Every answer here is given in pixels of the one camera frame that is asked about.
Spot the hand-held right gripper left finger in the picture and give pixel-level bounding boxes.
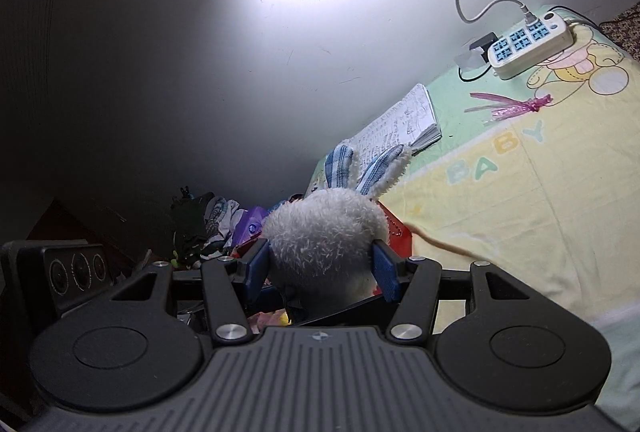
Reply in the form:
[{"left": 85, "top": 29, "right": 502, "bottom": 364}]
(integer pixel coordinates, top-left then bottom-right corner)
[{"left": 107, "top": 239, "right": 273, "bottom": 345}]

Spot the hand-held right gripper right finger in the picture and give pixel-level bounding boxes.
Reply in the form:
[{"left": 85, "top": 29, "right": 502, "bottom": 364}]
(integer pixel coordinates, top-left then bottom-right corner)
[{"left": 371, "top": 239, "right": 533, "bottom": 345}]

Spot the red bag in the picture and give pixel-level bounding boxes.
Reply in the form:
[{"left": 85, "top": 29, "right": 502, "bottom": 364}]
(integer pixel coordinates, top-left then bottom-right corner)
[{"left": 380, "top": 204, "right": 413, "bottom": 259}]

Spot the white rabbit plush toy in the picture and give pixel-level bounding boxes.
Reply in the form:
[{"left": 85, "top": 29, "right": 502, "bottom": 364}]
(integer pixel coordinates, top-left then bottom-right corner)
[{"left": 261, "top": 143, "right": 413, "bottom": 308}]

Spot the purple packet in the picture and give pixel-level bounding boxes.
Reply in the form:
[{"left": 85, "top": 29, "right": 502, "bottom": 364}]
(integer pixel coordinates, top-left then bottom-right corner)
[{"left": 232, "top": 206, "right": 271, "bottom": 245}]

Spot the pile of clothes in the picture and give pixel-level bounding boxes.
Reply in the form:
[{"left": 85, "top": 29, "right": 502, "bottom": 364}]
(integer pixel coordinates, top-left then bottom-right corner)
[{"left": 170, "top": 186, "right": 251, "bottom": 270}]

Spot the printed cartoon blanket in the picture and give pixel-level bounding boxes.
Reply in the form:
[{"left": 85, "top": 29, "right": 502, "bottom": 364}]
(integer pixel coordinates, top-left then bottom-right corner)
[{"left": 305, "top": 4, "right": 640, "bottom": 428}]

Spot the handwritten notebook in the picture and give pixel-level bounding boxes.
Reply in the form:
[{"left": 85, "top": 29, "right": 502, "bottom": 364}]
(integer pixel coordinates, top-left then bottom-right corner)
[{"left": 342, "top": 83, "right": 442, "bottom": 168}]

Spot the pink ribbon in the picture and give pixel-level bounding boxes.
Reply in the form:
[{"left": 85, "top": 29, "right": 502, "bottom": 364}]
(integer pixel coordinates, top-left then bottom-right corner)
[{"left": 464, "top": 92, "right": 553, "bottom": 125}]

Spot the clear plastic wrapper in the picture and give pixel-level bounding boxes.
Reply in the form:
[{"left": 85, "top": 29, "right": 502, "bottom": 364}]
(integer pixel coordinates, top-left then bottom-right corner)
[{"left": 454, "top": 49, "right": 488, "bottom": 74}]

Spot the black charger adapter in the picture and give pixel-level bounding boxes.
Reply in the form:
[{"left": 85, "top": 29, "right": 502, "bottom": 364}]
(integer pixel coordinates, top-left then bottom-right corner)
[{"left": 470, "top": 32, "right": 500, "bottom": 63}]

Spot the white power strip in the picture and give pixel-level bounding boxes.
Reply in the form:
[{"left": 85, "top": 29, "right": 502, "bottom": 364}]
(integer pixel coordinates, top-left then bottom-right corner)
[{"left": 487, "top": 11, "right": 575, "bottom": 80}]

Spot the patterned brown seat cushion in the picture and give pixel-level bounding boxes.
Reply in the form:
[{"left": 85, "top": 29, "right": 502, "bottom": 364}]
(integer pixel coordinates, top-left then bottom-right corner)
[{"left": 599, "top": 2, "right": 640, "bottom": 60}]

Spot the tan strap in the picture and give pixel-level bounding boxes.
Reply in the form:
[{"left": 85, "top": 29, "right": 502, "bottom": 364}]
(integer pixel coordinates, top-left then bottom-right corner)
[{"left": 404, "top": 223, "right": 483, "bottom": 259}]

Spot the black charger cable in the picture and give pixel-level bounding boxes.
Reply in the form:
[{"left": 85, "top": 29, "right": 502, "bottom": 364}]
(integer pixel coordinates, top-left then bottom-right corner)
[{"left": 459, "top": 62, "right": 493, "bottom": 83}]

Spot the thin black cable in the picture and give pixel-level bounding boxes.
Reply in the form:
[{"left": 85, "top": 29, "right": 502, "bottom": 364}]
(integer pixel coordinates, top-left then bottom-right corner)
[{"left": 550, "top": 4, "right": 601, "bottom": 31}]

